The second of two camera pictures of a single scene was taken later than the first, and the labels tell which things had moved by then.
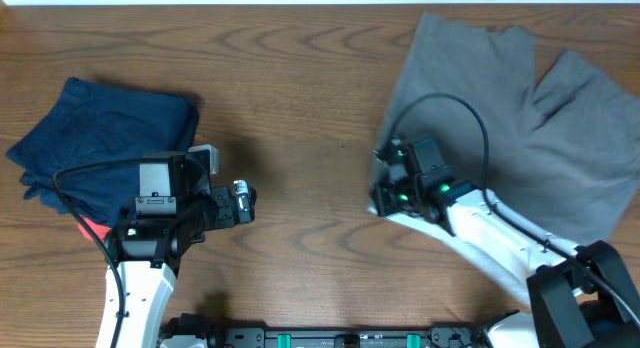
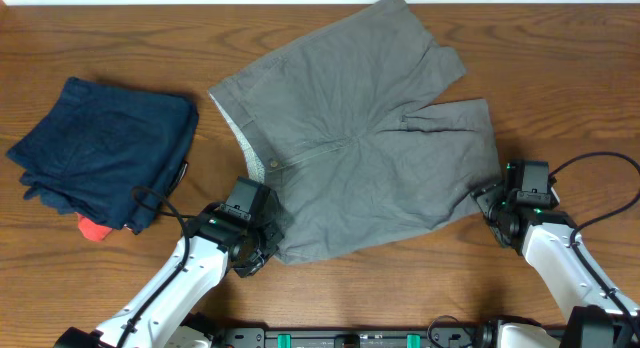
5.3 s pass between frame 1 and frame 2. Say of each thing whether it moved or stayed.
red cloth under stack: stayed
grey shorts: moved
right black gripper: moved
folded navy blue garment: stayed
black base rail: stayed
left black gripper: moved
